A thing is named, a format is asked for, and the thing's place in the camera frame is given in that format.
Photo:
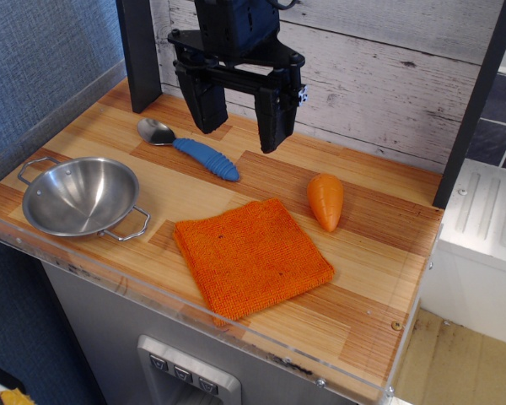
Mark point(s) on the white ribbed radiator cover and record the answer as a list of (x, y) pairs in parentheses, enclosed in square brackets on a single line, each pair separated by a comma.
[(466, 278)]

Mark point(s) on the yellow object at bottom corner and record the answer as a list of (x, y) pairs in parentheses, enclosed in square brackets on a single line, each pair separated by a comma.
[(15, 397)]

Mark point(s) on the blue-handled metal spoon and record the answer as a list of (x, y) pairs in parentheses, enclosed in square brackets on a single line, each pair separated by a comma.
[(158, 134)]

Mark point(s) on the dark right support post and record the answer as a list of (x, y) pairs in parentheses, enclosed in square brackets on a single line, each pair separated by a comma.
[(484, 82)]

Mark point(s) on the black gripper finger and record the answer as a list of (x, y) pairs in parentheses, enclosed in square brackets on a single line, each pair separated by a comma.
[(275, 113), (206, 102)]

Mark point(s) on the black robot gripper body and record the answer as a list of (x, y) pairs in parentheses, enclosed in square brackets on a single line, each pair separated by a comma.
[(242, 32)]

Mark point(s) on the dark left support post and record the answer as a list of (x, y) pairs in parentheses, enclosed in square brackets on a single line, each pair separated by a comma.
[(139, 48)]

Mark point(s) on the grey cabinet with dispenser panel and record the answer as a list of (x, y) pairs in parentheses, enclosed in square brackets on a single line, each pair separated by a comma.
[(149, 346)]

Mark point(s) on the orange plastic toy carrot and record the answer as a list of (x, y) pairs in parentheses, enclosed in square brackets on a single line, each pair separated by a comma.
[(325, 194)]

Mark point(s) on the stainless steel two-handled pan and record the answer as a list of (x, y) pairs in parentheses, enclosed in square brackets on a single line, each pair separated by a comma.
[(80, 197)]

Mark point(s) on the clear acrylic table edge guard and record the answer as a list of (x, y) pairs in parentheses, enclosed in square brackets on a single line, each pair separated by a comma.
[(349, 332)]

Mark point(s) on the orange folded cloth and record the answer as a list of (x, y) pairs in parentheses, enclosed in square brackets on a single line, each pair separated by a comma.
[(250, 258)]

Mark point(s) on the dark support post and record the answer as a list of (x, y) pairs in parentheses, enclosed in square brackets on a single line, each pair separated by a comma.
[(484, 82), (139, 48)]

